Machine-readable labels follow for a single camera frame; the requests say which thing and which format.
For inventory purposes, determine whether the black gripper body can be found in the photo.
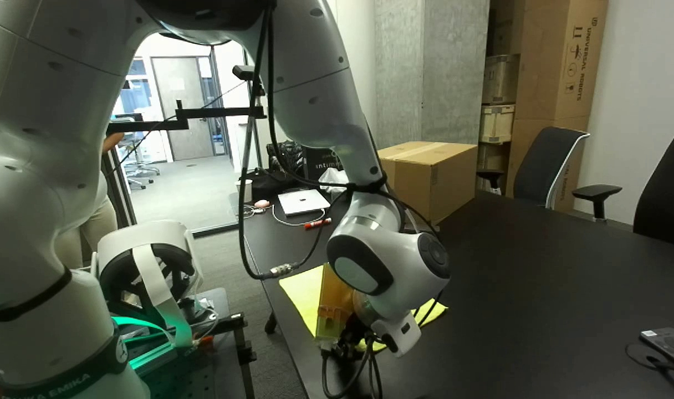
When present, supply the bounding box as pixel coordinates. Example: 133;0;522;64
322;323;383;372

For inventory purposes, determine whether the yellow cloth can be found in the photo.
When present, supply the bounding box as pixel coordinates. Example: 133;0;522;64
278;264;451;355

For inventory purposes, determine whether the white laptop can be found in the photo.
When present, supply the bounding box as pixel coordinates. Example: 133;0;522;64
276;189;333;219

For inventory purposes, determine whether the brown cardboard box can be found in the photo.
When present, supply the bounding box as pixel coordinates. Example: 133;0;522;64
378;140;479;225

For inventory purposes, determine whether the black bag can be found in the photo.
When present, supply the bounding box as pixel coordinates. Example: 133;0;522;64
251;141;354;194

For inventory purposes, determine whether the small cardboard box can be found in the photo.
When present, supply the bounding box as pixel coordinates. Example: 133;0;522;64
479;102;517;146
483;51;520;106

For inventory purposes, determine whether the black office chair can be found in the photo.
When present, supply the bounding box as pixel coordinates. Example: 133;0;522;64
513;123;624;219
633;117;674;250

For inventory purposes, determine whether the black horizontal bar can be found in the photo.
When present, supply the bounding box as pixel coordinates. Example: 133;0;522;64
104;97;266;137

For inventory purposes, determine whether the grey door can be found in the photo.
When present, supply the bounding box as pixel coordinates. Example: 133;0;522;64
149;52;234;163

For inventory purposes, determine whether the small black device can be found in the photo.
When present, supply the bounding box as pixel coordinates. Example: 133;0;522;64
636;325;674;366

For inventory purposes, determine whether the tall cardboard box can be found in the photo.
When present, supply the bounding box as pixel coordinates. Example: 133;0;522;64
511;0;613;212

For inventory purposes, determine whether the yellow wrist camera mount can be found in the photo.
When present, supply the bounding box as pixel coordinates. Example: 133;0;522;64
317;269;362;338

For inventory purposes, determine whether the metal cart frame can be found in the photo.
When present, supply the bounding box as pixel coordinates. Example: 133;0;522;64
107;285;258;399

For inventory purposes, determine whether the white strap headset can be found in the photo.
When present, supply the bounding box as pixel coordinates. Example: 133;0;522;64
93;219;204;327

